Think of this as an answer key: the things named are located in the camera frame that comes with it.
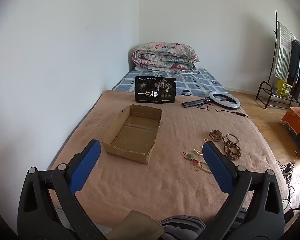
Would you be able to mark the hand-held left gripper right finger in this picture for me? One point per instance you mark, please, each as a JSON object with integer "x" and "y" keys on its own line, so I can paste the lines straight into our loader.
{"x": 217, "y": 167}

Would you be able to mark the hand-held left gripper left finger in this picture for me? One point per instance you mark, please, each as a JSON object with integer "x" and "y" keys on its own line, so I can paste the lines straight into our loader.
{"x": 86, "y": 165}

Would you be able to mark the enamel bangle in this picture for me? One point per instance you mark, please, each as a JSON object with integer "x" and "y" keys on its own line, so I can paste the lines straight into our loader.
{"x": 231, "y": 134}

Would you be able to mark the black folded tripod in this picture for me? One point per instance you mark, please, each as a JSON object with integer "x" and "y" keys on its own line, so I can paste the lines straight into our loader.
{"x": 193, "y": 102}

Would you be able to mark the person's striped trouser leg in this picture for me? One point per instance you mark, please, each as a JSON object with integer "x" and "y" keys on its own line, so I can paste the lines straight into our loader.
{"x": 182, "y": 227}

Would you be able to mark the power strip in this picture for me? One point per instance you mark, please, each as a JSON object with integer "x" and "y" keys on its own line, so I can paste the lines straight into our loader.
{"x": 287, "y": 170}

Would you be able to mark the tan cloth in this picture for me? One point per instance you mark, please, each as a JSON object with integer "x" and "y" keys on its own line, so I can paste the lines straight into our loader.
{"x": 137, "y": 226}

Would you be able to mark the blue checked bedsheet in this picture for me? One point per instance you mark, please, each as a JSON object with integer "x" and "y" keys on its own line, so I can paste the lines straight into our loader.
{"x": 197, "y": 80}

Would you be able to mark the orange cardboard box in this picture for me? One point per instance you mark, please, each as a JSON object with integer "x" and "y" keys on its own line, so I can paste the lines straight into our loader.
{"x": 293, "y": 120}

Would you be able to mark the black snack bag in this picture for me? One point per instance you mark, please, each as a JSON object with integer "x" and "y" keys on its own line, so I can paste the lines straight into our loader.
{"x": 155, "y": 90}

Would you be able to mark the yellow crate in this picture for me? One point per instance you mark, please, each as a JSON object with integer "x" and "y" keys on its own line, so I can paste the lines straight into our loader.
{"x": 283, "y": 87}

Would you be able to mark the folded floral quilt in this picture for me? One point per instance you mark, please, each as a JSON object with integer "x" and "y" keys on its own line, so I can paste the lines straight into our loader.
{"x": 165, "y": 55}

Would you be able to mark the dark hanging clothes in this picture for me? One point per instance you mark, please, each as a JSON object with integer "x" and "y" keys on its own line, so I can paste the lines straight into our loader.
{"x": 296, "y": 62}

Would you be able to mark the striped hanging towel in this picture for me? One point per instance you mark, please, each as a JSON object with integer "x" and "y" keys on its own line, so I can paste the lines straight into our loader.
{"x": 282, "y": 52}

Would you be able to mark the black metal clothes rack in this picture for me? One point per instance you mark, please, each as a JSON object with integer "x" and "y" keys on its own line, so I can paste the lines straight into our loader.
{"x": 274, "y": 45}

